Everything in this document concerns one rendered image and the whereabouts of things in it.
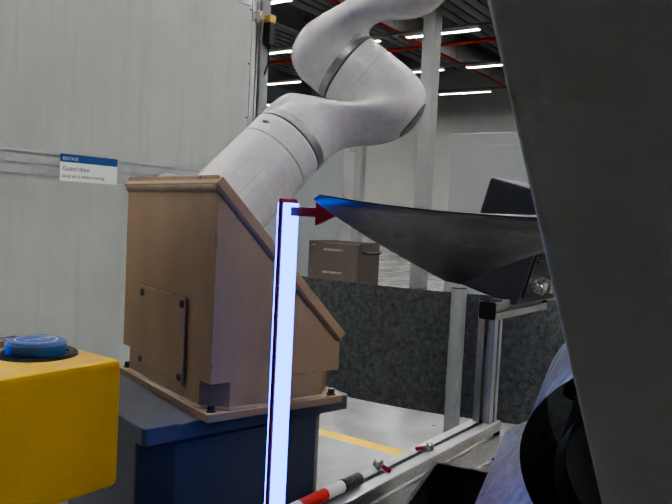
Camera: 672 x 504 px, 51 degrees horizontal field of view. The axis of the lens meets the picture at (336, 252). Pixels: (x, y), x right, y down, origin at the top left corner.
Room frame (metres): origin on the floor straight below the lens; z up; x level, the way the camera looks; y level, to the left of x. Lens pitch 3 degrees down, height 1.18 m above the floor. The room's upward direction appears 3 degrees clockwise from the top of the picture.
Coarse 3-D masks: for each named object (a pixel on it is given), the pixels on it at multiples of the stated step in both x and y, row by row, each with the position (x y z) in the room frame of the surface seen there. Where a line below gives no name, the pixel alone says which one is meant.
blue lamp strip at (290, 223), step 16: (288, 208) 0.67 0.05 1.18; (288, 224) 0.67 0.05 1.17; (288, 240) 0.67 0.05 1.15; (288, 256) 0.67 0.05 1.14; (288, 272) 0.67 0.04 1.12; (288, 288) 0.67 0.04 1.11; (288, 304) 0.67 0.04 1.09; (288, 320) 0.67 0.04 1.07; (288, 336) 0.67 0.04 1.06; (288, 352) 0.68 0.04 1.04; (288, 368) 0.68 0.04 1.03; (288, 384) 0.68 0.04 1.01; (288, 400) 0.68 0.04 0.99; (288, 416) 0.68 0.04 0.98; (272, 448) 0.66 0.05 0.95; (272, 464) 0.66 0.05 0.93; (272, 480) 0.66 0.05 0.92; (272, 496) 0.66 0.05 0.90
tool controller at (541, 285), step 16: (496, 192) 1.16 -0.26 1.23; (512, 192) 1.14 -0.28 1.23; (528, 192) 1.12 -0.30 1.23; (496, 208) 1.15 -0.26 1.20; (512, 208) 1.14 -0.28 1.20; (528, 208) 1.12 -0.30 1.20; (544, 256) 1.15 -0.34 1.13; (496, 272) 1.15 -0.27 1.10; (512, 272) 1.13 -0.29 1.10; (528, 272) 1.13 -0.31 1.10; (544, 272) 1.18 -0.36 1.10; (480, 288) 1.17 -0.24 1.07; (496, 288) 1.15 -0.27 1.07; (512, 288) 1.13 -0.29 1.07; (528, 288) 1.14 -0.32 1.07; (544, 288) 1.14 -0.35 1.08; (512, 304) 1.13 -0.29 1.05
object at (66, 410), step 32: (0, 352) 0.47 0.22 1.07; (0, 384) 0.41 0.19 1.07; (32, 384) 0.42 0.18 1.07; (64, 384) 0.44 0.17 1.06; (96, 384) 0.46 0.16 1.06; (0, 416) 0.41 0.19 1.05; (32, 416) 0.42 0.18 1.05; (64, 416) 0.44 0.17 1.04; (96, 416) 0.46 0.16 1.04; (0, 448) 0.41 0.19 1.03; (32, 448) 0.43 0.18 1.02; (64, 448) 0.44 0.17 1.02; (96, 448) 0.46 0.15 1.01; (0, 480) 0.41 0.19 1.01; (32, 480) 0.43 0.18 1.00; (64, 480) 0.44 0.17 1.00; (96, 480) 0.46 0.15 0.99
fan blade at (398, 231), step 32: (352, 224) 0.59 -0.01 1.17; (384, 224) 0.57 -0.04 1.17; (416, 224) 0.56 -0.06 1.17; (448, 224) 0.54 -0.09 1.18; (480, 224) 0.53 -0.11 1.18; (512, 224) 0.51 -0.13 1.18; (416, 256) 0.65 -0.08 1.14; (448, 256) 0.64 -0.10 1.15; (480, 256) 0.63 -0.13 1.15; (512, 256) 0.63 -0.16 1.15
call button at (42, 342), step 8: (24, 336) 0.49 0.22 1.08; (32, 336) 0.49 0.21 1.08; (40, 336) 0.49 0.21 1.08; (48, 336) 0.49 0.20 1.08; (56, 336) 0.49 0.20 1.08; (8, 344) 0.46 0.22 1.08; (16, 344) 0.46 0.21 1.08; (24, 344) 0.46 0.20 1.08; (32, 344) 0.46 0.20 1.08; (40, 344) 0.46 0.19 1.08; (48, 344) 0.47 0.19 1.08; (56, 344) 0.47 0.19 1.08; (64, 344) 0.48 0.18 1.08; (8, 352) 0.46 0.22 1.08; (16, 352) 0.46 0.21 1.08; (24, 352) 0.46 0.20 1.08; (32, 352) 0.46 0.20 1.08; (40, 352) 0.46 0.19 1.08; (48, 352) 0.47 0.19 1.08; (56, 352) 0.47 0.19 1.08; (64, 352) 0.48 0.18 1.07
